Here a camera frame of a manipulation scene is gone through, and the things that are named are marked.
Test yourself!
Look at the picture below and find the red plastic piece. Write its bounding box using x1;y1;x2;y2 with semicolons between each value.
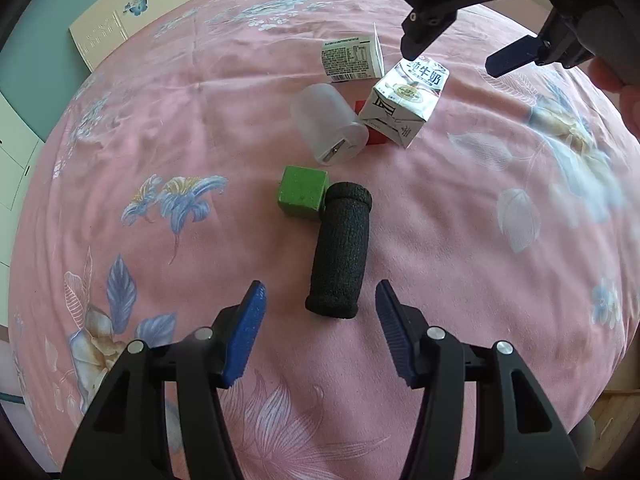
354;100;388;145

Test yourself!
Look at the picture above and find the cream wardrobe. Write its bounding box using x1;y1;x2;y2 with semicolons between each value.
0;96;44;330

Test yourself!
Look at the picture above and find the translucent plastic cup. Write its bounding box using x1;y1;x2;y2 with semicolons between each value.
291;84;369;166

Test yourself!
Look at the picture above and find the white yogurt cup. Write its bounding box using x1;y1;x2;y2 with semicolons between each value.
321;26;384;84

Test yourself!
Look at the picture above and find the green foam cube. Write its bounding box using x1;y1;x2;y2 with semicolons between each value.
278;166;330;220

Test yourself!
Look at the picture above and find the white milk carton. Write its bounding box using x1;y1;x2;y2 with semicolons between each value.
359;58;449;148

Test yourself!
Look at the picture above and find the pink floral bed cover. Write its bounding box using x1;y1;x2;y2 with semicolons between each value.
6;0;640;480

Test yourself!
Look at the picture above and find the person's right hand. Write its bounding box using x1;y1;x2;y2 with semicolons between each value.
588;58;640;138

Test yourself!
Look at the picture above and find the black foam roll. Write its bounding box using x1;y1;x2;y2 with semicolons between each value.
305;182;372;320

